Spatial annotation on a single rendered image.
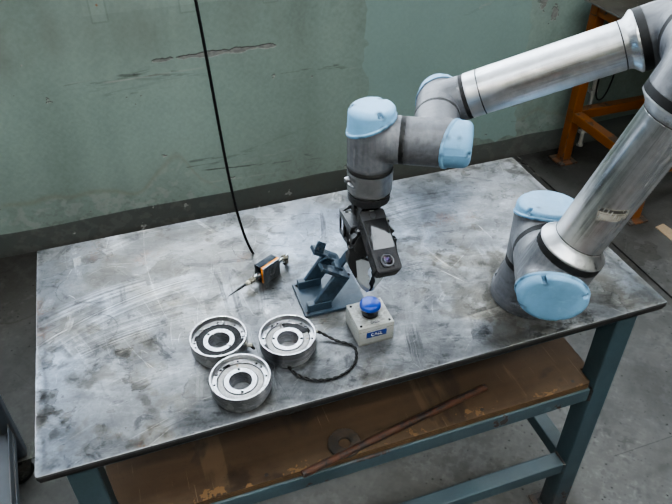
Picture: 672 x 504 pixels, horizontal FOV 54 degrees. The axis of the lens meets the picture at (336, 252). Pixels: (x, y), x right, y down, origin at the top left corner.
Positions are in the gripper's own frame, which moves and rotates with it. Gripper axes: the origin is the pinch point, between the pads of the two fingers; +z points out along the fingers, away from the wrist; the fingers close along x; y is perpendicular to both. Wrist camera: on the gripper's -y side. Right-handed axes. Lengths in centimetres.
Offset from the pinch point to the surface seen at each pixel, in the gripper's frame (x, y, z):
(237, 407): 28.1, -11.6, 8.5
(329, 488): 3, 18, 91
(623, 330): -53, -10, 19
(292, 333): 14.7, 1.8, 8.4
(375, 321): -0.2, -2.4, 6.3
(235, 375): 26.9, -4.7, 8.4
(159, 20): 18, 161, 3
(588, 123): -161, 137, 63
